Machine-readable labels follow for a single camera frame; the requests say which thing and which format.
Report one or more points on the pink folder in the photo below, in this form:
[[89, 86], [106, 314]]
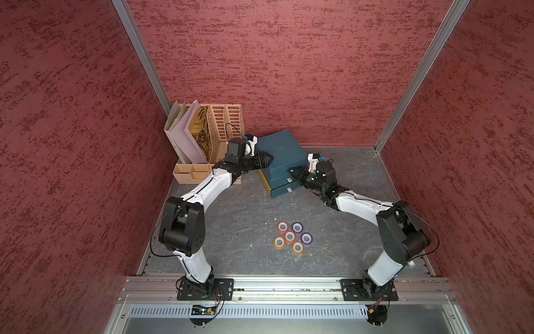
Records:
[[184, 138]]

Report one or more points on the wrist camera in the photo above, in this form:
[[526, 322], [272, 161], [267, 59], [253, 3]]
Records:
[[313, 160], [251, 149]]

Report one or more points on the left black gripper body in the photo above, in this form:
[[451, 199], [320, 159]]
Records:
[[252, 163]]

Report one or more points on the purple tape roll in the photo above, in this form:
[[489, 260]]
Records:
[[297, 227], [306, 238]]

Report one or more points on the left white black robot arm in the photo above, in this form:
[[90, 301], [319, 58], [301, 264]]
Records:
[[182, 229]]

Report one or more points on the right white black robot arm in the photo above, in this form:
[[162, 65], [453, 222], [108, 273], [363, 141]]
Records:
[[404, 235]]

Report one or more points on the teal drawer cabinet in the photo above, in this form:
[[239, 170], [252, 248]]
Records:
[[287, 154]]

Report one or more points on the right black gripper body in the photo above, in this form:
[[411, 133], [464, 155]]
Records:
[[309, 179]]

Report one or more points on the aluminium front rail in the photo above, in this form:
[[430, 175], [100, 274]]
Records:
[[291, 289]]

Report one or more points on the orange tape roll lower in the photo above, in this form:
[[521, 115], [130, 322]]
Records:
[[298, 248]]

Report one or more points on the beige folder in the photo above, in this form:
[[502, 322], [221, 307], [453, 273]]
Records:
[[176, 112]]

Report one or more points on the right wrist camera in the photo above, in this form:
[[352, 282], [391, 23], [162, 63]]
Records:
[[313, 160]]

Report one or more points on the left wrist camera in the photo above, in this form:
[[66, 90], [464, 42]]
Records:
[[251, 149]]

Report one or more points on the yellow patterned book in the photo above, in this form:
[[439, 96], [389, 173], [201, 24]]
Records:
[[199, 129]]

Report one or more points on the beige plastic file organizer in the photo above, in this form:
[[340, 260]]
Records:
[[225, 123]]

